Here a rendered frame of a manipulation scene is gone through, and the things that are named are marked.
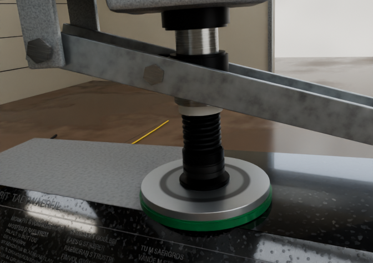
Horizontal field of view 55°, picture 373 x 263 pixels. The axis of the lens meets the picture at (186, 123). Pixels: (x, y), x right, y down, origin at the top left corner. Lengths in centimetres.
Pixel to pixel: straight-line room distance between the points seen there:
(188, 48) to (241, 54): 535
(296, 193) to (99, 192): 34
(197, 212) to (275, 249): 11
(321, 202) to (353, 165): 17
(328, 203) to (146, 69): 34
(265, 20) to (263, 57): 55
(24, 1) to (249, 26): 535
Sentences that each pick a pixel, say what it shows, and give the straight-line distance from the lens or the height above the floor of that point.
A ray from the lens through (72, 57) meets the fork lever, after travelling 53.
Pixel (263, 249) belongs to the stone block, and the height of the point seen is 80.
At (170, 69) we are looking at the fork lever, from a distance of 50.
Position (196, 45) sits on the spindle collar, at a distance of 52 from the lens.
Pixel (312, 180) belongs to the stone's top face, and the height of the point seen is 82.
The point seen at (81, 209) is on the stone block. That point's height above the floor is 81.
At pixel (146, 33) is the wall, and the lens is 664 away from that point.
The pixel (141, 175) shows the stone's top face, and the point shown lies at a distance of 71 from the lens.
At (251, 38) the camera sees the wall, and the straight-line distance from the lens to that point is 579.
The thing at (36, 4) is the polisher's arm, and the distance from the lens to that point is 52.
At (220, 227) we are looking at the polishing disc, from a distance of 52.
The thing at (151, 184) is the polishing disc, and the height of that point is 85.
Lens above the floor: 111
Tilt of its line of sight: 16 degrees down
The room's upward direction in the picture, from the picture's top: 4 degrees counter-clockwise
